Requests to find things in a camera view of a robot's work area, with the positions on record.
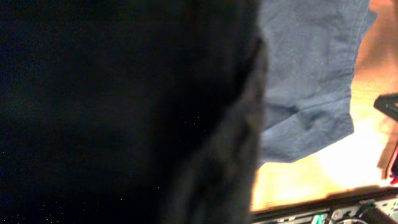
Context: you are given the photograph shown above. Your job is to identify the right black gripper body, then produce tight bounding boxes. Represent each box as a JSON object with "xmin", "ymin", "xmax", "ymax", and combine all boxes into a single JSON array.
[{"xmin": 374, "ymin": 93, "xmax": 398, "ymax": 121}]

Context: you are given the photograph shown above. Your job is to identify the navy blue shorts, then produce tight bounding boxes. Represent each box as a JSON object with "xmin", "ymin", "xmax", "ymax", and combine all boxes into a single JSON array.
[{"xmin": 1, "ymin": 0, "xmax": 376, "ymax": 223}]

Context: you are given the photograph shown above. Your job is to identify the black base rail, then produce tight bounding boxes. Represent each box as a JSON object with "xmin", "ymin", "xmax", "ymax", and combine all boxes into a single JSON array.
[{"xmin": 251, "ymin": 187, "xmax": 397, "ymax": 224}]

